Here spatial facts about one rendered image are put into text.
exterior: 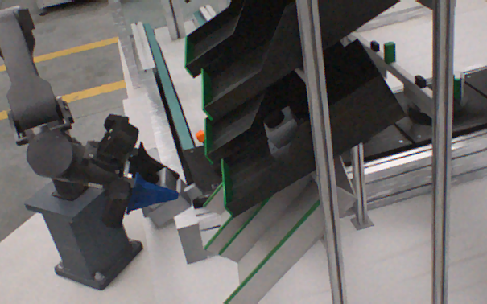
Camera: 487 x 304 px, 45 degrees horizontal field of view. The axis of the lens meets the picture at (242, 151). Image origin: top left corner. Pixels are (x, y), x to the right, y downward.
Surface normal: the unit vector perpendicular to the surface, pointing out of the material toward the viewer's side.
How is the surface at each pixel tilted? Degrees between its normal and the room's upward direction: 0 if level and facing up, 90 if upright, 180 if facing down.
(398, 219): 0
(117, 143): 92
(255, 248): 45
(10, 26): 30
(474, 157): 90
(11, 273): 0
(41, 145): 58
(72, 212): 0
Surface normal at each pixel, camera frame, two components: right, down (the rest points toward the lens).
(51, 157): 0.25, -0.07
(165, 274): -0.16, -0.84
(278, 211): 0.07, 0.52
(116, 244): 0.85, 0.15
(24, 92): -0.02, -0.64
